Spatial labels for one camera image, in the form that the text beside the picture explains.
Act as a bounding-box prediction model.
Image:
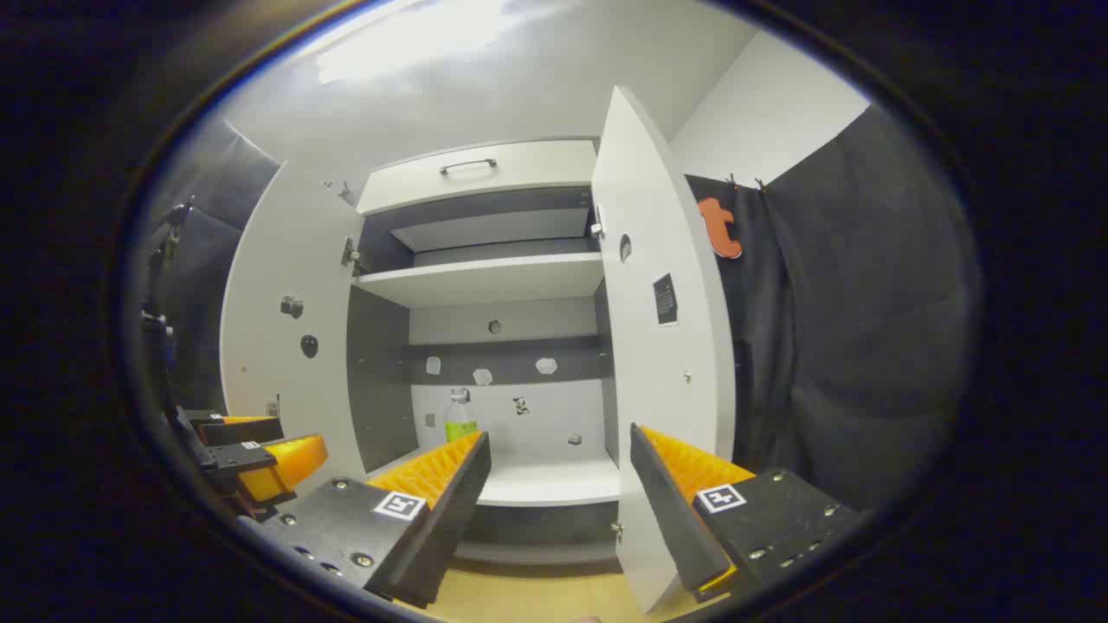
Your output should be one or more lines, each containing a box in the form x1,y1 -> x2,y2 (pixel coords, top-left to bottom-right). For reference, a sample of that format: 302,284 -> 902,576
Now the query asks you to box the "white cabinet door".
221,160 -> 366,498
591,85 -> 737,613

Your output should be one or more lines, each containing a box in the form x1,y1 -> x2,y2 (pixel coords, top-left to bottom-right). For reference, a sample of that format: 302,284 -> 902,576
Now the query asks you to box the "white cabinet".
346,138 -> 626,568

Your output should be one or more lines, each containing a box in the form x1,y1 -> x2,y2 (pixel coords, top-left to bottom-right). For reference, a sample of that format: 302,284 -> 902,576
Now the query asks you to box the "clear bottle green label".
445,389 -> 479,444

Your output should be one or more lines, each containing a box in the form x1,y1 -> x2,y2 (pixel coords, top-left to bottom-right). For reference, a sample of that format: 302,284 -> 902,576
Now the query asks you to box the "white cabinet shelf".
355,253 -> 605,309

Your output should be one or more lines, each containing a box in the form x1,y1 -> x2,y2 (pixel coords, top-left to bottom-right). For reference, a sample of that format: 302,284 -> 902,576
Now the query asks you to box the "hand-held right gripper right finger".
629,422 -> 868,605

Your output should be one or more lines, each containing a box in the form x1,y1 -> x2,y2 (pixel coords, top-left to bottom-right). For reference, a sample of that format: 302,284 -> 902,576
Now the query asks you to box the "black backdrop cloth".
684,104 -> 983,511

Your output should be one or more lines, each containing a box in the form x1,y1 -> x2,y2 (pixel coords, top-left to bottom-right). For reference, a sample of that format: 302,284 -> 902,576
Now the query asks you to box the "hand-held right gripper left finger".
235,430 -> 493,609

